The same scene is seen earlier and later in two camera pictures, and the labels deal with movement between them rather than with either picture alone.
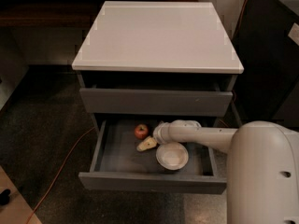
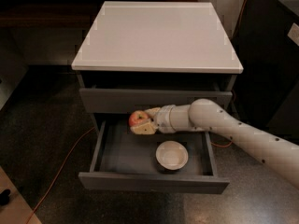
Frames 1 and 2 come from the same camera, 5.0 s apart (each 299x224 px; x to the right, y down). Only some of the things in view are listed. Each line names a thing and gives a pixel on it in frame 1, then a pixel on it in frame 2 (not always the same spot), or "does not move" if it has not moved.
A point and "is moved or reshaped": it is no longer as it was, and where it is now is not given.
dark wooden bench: x=65 y=11 does not move
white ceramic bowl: x=172 y=156 does not move
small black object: x=5 y=197 does not move
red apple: x=141 y=132 is moved or reshaped
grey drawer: x=116 y=162 does not move
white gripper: x=159 y=133 to x=163 y=119
